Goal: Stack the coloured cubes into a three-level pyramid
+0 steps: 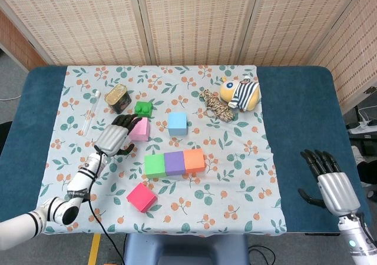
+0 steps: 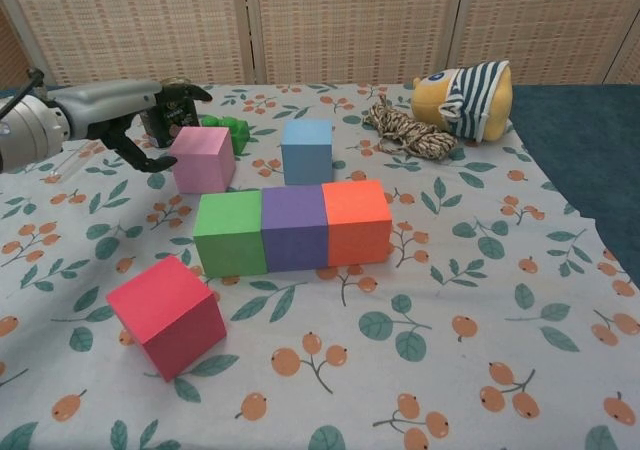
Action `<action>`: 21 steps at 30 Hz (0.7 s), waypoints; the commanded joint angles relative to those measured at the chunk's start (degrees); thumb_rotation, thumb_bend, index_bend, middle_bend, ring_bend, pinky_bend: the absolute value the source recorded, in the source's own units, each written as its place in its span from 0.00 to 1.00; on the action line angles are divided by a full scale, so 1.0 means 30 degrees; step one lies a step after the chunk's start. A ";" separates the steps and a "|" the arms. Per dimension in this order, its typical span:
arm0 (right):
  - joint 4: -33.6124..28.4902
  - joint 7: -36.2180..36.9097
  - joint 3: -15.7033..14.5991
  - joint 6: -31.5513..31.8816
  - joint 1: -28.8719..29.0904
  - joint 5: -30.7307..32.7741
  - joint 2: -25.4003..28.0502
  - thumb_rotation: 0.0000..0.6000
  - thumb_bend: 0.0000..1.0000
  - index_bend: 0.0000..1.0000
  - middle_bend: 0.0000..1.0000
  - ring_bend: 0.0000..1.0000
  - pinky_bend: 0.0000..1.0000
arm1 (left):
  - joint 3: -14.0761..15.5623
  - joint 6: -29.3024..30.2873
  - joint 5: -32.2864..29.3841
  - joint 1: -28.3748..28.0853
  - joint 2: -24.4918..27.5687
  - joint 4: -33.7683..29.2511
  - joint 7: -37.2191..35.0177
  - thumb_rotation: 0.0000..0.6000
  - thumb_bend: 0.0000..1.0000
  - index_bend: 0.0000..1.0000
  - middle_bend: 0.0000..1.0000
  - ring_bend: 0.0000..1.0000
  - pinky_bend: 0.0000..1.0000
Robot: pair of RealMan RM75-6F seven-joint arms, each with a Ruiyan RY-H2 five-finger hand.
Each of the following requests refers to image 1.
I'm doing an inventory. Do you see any black floor cable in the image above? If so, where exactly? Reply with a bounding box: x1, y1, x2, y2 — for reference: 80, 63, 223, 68
249, 245, 277, 265

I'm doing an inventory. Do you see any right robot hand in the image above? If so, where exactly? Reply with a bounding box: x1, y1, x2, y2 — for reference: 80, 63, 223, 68
297, 149, 361, 217

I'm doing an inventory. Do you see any floral fruit print tablecloth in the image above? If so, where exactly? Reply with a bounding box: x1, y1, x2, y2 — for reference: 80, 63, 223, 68
37, 64, 288, 238

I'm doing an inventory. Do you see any green foam cube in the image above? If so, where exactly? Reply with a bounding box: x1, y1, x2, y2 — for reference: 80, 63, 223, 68
144, 154, 167, 180

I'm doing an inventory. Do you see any pink foam cube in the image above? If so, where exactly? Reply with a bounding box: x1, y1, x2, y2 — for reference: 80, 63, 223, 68
128, 117, 151, 143

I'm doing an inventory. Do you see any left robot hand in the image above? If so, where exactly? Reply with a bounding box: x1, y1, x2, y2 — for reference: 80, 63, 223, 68
94, 114, 142, 157

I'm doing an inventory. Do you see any yellow plush toy striped shirt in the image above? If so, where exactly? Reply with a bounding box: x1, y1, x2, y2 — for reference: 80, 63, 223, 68
219, 74, 262, 112

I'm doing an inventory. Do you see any striped twine rope bundle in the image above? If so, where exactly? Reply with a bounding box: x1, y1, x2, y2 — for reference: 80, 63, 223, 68
199, 89, 233, 121

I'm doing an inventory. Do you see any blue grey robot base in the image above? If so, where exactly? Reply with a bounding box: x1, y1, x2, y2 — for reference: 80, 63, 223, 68
123, 234, 250, 265

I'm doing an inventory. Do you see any green toy building brick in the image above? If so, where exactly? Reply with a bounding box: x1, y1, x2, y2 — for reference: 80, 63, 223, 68
134, 101, 154, 119

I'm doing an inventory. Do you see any dark green tin can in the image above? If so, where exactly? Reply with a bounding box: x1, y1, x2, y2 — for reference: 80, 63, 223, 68
104, 84, 133, 115

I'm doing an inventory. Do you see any woven folding screen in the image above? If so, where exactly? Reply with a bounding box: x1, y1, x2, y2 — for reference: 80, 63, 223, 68
0, 0, 377, 114

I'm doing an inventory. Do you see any white power strip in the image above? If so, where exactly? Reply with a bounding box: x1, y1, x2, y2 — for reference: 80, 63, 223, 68
347, 122, 377, 135

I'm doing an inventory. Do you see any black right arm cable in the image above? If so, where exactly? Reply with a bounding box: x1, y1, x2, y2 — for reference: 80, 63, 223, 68
355, 212, 376, 250

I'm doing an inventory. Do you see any orange foam cube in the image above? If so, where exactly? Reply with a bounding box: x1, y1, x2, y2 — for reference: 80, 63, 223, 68
183, 148, 206, 174

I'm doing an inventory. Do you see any clear glass test tube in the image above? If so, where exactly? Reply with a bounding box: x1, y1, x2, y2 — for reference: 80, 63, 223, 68
81, 90, 102, 136

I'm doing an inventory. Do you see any light blue foam cube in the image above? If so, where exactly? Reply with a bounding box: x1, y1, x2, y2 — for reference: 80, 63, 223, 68
167, 111, 189, 137

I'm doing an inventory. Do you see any crimson red foam cube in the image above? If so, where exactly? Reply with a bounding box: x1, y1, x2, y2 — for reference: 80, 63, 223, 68
126, 183, 158, 213

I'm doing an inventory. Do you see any purple foam cube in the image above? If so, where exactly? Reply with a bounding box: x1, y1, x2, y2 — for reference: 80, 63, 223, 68
163, 151, 186, 177

